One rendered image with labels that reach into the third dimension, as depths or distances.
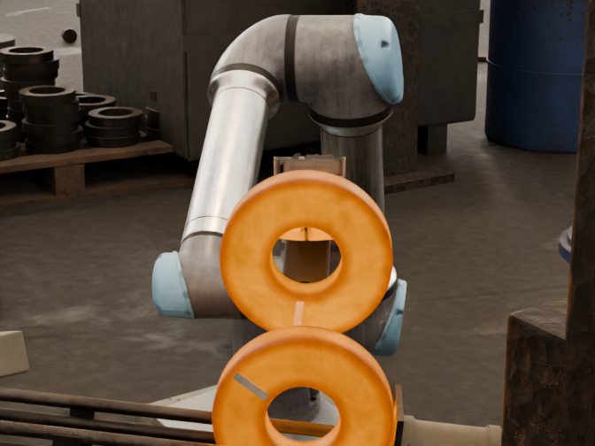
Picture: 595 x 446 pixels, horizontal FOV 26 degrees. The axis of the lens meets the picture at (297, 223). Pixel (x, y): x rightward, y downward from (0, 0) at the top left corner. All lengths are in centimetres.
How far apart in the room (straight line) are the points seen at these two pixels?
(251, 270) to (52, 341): 203
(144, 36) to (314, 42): 283
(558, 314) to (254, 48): 87
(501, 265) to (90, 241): 121
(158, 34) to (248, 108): 277
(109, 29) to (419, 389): 234
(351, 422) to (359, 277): 14
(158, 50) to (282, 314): 327
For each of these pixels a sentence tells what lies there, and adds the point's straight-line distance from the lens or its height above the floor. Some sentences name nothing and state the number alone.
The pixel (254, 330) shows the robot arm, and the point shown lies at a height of 47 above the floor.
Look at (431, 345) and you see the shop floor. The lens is 311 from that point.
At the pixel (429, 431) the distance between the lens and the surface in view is 113.
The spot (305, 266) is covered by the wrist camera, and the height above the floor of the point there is 77.
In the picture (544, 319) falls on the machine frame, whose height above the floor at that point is 87.
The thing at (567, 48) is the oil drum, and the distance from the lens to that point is 486.
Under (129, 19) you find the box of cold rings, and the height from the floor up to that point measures 53.
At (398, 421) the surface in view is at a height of 72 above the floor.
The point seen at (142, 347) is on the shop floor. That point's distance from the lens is 310.
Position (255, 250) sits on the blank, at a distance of 116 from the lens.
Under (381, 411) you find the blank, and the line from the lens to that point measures 111.
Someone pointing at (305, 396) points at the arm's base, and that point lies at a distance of 198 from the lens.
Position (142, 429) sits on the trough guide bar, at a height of 68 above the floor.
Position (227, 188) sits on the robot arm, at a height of 78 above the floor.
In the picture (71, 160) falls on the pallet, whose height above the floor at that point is 14.
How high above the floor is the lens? 120
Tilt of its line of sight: 17 degrees down
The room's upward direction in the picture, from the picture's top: straight up
